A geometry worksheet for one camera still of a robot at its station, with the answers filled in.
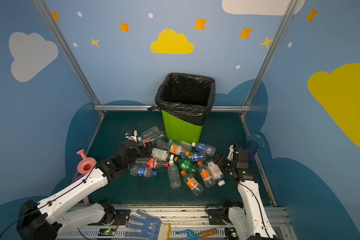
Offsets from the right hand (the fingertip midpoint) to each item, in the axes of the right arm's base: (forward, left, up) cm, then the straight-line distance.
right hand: (220, 157), depth 82 cm
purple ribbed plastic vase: (+9, -19, +3) cm, 22 cm away
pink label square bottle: (-6, +1, -9) cm, 11 cm away
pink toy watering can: (-8, +73, 0) cm, 74 cm away
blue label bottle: (-7, +44, -8) cm, 46 cm away
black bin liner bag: (+39, +20, +10) cm, 45 cm away
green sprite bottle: (-2, +18, -9) cm, 20 cm away
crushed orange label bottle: (+11, +33, -9) cm, 36 cm away
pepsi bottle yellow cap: (+4, +13, -7) cm, 15 cm away
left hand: (+2, +41, +8) cm, 42 cm away
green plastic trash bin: (+15, +24, +5) cm, 29 cm away
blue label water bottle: (+11, +9, -8) cm, 16 cm away
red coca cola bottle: (-2, +41, -7) cm, 41 cm away
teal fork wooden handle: (-36, +14, -13) cm, 41 cm away
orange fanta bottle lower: (-13, +15, -8) cm, 21 cm away
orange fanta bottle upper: (-8, +7, -8) cm, 13 cm away
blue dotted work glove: (-34, +35, -12) cm, 50 cm away
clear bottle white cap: (+21, +47, -9) cm, 52 cm away
